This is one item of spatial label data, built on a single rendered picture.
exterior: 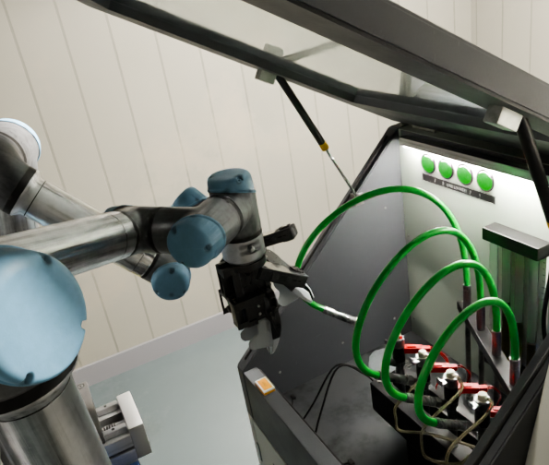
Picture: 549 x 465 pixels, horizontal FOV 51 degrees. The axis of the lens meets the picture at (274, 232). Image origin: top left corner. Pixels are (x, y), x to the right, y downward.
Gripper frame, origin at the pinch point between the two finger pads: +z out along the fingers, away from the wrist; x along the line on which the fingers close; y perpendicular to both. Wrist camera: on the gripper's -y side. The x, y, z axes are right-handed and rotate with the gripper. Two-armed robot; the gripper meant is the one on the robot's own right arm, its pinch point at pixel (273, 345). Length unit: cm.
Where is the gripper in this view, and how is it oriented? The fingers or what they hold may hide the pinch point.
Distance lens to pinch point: 110.5
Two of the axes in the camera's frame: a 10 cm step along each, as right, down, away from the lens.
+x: 4.6, 3.1, -8.3
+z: 1.6, 9.0, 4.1
